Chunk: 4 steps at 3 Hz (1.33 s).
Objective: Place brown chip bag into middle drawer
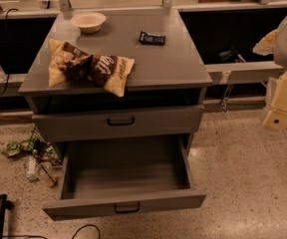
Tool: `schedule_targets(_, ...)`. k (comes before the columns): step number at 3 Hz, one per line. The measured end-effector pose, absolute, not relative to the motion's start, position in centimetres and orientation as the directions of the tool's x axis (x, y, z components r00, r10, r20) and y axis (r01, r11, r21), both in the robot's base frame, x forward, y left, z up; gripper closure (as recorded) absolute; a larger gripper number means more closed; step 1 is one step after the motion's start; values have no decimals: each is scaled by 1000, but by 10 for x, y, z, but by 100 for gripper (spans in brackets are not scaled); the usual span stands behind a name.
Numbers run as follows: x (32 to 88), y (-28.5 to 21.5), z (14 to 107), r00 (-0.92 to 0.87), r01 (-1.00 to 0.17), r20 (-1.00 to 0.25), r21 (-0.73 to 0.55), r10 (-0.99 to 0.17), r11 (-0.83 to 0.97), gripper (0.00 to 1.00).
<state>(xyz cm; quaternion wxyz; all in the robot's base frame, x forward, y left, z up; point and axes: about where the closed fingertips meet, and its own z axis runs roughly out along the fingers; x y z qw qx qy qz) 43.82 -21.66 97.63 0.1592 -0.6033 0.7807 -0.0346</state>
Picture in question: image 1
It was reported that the green object behind rail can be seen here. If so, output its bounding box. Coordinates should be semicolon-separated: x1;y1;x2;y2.
218;46;245;63

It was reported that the dark snack bar wrapper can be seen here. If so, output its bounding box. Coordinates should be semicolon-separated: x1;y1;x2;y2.
139;31;165;46

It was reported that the black floor cable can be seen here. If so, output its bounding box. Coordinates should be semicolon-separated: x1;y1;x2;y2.
0;224;102;239

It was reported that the brown chip bag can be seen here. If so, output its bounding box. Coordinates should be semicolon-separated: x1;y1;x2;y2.
49;39;135;98

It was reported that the closed grey upper drawer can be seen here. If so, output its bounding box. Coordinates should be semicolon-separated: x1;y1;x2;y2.
33;106;203;142

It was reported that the plastic bottle on floor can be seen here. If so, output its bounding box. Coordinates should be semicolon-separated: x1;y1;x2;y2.
26;155;37;182

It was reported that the black stand post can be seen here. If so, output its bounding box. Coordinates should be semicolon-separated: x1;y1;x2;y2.
0;194;14;239

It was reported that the beige paper bowl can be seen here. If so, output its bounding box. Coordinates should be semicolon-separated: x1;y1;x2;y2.
71;12;106;34

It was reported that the open grey lower drawer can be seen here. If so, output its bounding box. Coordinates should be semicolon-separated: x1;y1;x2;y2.
43;135;206;221

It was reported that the clear plastic cup on floor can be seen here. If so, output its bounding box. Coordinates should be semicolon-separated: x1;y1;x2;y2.
35;162;56;187

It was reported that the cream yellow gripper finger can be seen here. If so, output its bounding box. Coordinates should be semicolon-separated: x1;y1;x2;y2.
263;111;287;131

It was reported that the grey drawer cabinet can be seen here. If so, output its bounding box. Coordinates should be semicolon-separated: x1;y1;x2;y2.
19;9;211;153

